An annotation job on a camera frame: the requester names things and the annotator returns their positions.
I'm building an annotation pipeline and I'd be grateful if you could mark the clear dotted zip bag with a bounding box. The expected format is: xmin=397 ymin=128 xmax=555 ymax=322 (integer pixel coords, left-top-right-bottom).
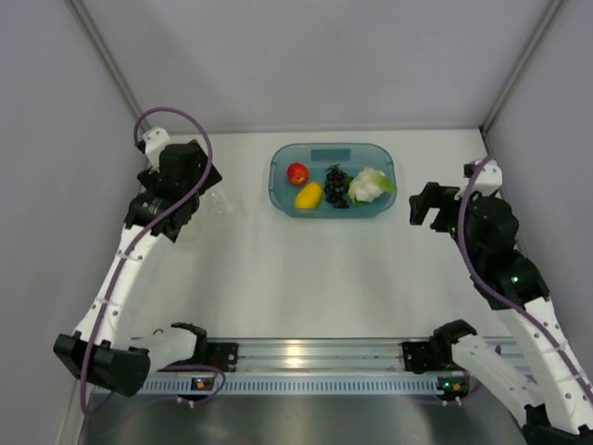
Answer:
xmin=177 ymin=184 xmax=235 ymax=248

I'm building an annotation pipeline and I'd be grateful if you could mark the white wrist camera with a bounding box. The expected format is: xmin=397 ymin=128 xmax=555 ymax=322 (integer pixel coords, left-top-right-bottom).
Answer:
xmin=463 ymin=159 xmax=503 ymax=196
xmin=135 ymin=127 xmax=170 ymax=163

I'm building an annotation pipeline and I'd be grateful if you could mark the dark blue fake food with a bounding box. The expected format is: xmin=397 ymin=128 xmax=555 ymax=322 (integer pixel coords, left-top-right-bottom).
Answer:
xmin=323 ymin=164 xmax=353 ymax=210

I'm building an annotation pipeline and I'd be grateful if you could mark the aluminium mounting rail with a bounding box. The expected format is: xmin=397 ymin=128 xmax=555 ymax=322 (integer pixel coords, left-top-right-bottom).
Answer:
xmin=209 ymin=338 xmax=432 ymax=374

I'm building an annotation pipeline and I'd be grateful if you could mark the slotted cable duct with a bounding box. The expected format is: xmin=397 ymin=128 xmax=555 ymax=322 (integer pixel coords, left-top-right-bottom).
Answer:
xmin=140 ymin=375 xmax=466 ymax=396

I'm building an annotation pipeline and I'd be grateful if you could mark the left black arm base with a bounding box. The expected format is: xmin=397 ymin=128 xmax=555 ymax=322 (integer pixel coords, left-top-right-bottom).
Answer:
xmin=187 ymin=340 xmax=239 ymax=373

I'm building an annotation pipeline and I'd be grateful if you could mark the yellow fake food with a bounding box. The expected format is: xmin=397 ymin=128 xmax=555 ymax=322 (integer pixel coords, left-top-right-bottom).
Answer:
xmin=294 ymin=182 xmax=323 ymax=210

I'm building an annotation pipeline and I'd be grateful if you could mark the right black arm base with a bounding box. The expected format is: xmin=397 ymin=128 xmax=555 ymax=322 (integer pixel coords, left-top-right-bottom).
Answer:
xmin=401 ymin=341 xmax=446 ymax=375

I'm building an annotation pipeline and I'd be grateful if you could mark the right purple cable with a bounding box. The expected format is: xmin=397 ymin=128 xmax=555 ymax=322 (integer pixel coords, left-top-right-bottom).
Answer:
xmin=456 ymin=156 xmax=593 ymax=404

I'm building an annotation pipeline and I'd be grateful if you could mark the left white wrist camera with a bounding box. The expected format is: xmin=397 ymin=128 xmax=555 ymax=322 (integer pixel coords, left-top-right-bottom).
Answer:
xmin=135 ymin=127 xmax=170 ymax=163

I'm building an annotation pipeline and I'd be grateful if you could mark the white fake food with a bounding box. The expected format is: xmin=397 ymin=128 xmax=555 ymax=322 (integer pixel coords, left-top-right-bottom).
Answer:
xmin=347 ymin=167 xmax=388 ymax=204

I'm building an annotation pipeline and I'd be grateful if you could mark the green fake lettuce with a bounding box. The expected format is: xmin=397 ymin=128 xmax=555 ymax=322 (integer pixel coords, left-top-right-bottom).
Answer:
xmin=346 ymin=169 xmax=398 ymax=208

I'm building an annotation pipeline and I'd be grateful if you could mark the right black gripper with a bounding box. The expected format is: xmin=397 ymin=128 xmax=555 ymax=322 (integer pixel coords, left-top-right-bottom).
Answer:
xmin=410 ymin=183 xmax=485 ymax=267

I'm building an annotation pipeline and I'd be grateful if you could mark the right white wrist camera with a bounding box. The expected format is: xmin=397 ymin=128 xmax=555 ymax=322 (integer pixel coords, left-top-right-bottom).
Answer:
xmin=463 ymin=159 xmax=503 ymax=196

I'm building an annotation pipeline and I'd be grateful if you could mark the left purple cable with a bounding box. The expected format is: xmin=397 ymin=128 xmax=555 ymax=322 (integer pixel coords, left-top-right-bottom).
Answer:
xmin=79 ymin=107 xmax=228 ymax=414

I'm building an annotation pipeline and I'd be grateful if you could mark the teal plastic bin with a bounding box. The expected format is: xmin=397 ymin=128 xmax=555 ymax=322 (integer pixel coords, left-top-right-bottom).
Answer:
xmin=268 ymin=143 xmax=397 ymax=219

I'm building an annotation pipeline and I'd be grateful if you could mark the purple cable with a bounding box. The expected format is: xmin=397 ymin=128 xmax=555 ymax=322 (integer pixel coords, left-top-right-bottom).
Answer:
xmin=456 ymin=156 xmax=593 ymax=404
xmin=79 ymin=107 xmax=228 ymax=414

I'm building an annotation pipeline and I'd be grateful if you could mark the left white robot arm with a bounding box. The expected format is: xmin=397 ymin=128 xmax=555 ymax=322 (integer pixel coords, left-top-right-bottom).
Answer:
xmin=54 ymin=137 xmax=221 ymax=397

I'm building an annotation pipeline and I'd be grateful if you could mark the red fake food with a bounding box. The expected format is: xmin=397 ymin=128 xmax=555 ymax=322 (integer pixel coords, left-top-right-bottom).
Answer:
xmin=286 ymin=162 xmax=309 ymax=186

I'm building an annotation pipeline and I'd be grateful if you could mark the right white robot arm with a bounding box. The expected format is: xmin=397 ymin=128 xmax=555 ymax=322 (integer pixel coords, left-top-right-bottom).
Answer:
xmin=404 ymin=182 xmax=592 ymax=444

